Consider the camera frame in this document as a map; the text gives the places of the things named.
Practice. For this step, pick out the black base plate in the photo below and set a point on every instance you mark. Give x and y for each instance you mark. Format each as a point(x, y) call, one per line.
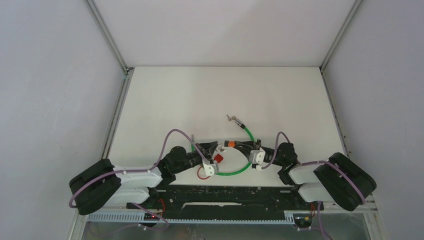
point(227, 202)

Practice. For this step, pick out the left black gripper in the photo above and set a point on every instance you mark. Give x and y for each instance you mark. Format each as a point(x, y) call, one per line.
point(208, 148)

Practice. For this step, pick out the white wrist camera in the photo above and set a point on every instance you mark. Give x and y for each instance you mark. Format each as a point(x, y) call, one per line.
point(256, 158)
point(211, 167)

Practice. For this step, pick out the orange padlock with keys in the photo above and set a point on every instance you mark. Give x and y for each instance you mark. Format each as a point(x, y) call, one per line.
point(229, 144)

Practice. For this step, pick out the left aluminium corner post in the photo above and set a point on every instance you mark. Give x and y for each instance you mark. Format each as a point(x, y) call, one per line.
point(105, 32)

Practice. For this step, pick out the aluminium front frame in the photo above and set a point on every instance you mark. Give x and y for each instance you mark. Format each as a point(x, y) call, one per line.
point(368, 210)

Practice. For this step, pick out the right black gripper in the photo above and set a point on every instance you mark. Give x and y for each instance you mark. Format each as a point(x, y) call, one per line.
point(246, 146)

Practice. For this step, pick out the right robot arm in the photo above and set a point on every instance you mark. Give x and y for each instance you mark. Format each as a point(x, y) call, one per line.
point(335, 179)

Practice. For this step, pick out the right aluminium corner post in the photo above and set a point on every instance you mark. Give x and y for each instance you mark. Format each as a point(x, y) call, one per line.
point(355, 8)

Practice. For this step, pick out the grey cable duct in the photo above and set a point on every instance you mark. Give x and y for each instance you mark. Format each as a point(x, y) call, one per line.
point(143, 217)

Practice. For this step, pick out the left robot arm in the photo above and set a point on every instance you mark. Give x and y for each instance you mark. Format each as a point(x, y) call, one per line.
point(104, 185)

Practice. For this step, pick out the red cable lock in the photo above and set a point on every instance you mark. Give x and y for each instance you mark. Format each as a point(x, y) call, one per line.
point(200, 171)

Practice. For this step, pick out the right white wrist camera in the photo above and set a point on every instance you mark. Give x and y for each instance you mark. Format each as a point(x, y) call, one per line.
point(256, 158)

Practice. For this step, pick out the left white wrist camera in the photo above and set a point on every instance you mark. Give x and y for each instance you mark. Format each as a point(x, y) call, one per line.
point(211, 167)

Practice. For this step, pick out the silver key bunch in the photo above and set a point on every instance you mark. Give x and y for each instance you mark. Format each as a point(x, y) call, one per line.
point(231, 118)

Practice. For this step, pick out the aluminium corner post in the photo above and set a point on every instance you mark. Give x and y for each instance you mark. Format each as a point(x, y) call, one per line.
point(105, 32)
point(355, 8)

